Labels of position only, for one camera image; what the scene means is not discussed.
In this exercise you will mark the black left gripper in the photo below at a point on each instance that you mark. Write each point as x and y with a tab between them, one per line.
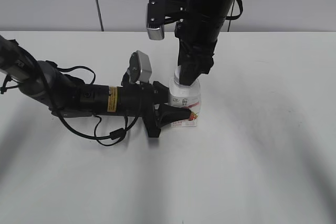
140	100

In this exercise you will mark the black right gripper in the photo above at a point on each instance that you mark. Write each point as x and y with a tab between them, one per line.
194	57

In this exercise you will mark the white strawberry yogurt drink bottle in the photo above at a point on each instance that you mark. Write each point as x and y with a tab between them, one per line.
188	97

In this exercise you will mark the white round bottle cap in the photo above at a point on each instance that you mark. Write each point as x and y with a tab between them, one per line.
178	75

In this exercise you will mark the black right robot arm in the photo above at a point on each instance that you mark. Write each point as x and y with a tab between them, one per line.
198	34

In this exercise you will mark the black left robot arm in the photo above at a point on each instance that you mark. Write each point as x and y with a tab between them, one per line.
70	97

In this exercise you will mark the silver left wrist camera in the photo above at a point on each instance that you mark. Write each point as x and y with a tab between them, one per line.
139	67

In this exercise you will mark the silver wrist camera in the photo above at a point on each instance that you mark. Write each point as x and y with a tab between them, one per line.
163	12
139	67

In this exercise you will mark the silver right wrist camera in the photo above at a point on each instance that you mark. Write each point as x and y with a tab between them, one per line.
163	12

